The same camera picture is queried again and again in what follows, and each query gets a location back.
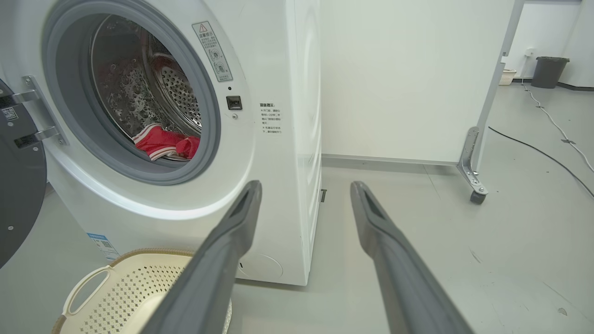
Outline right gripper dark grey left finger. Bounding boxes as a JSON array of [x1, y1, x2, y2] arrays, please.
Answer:
[[141, 180, 263, 334]]

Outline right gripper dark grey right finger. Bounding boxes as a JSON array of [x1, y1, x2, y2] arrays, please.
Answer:
[[350, 180, 475, 334]]

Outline red white-striped garment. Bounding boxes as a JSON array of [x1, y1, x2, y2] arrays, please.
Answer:
[[132, 124, 201, 161]]

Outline dark grey washing machine door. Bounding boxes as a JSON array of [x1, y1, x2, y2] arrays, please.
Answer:
[[0, 79, 47, 270]]

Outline white front-load washing machine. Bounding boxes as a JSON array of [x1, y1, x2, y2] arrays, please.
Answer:
[[0, 0, 322, 287]]

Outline cream perforated laundry basket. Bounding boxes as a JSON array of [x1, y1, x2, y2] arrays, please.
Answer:
[[52, 249, 232, 334]]

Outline printed Chinese instruction label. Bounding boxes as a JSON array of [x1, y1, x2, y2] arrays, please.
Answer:
[[259, 103, 283, 135]]

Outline stainless steel washing machine drum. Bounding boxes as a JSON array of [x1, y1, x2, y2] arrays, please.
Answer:
[[90, 14, 203, 161]]

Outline metal door hinge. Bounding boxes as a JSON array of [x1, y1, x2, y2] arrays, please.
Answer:
[[12, 76, 69, 148]]

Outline round drain filter cover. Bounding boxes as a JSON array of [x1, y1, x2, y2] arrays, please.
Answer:
[[238, 253, 284, 280]]

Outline blue energy label sticker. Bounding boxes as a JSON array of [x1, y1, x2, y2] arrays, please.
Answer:
[[86, 233, 120, 261]]

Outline white partition panel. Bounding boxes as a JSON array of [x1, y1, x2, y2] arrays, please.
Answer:
[[320, 0, 526, 166]]

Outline grey warning sticker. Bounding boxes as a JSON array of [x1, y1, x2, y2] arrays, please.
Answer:
[[192, 21, 233, 83]]

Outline dark grey trash bin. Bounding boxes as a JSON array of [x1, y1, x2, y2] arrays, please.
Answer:
[[531, 57, 570, 89]]

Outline metal partition leg bracket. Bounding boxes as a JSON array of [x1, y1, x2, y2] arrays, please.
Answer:
[[457, 126, 489, 195]]

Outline black floor cable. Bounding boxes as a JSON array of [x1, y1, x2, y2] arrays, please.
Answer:
[[488, 126, 594, 198]]

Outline white floor cable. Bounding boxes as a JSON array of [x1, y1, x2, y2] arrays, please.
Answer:
[[522, 79, 594, 173]]

